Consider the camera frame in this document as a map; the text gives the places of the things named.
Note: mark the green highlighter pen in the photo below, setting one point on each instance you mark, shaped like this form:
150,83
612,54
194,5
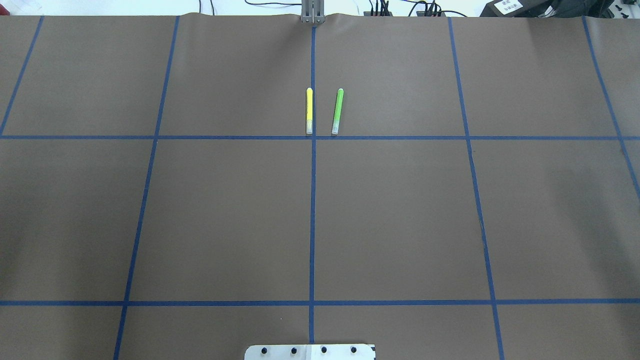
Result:
337,113

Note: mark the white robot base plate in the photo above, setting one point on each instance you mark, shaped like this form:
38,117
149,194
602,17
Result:
340,351

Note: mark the grey aluminium frame post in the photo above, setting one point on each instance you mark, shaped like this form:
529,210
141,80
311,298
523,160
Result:
313,12

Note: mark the black power adapter box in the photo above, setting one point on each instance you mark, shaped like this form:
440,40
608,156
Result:
519,8

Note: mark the yellow highlighter pen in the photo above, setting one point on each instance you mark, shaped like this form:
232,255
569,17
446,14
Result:
309,111

